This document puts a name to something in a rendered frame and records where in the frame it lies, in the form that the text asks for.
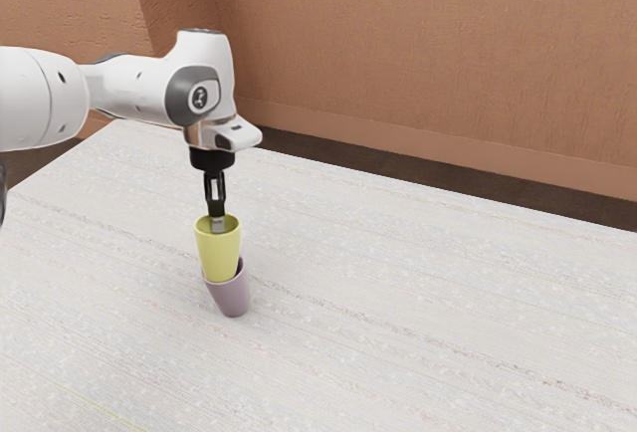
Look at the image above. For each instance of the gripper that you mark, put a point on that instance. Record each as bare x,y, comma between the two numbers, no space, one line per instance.
211,159

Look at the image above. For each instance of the yellow-green cup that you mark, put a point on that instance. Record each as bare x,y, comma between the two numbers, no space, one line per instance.
219,253

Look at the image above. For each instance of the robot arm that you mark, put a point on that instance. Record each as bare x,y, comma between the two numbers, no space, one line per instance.
124,88

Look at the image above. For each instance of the mauve cup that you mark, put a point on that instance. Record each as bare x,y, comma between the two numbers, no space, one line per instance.
230,295

